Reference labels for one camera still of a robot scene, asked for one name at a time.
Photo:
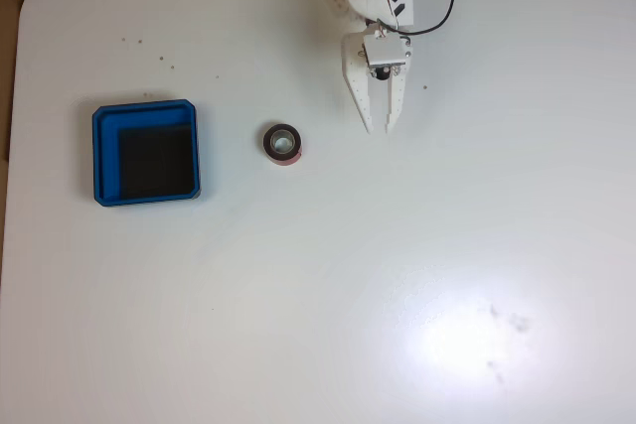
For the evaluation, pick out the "red tape roll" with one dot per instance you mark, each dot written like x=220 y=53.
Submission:
x=270 y=148

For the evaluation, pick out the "white gripper camera box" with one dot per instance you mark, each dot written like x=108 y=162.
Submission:
x=387 y=51

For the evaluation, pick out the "blue square box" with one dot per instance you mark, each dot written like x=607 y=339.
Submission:
x=107 y=156

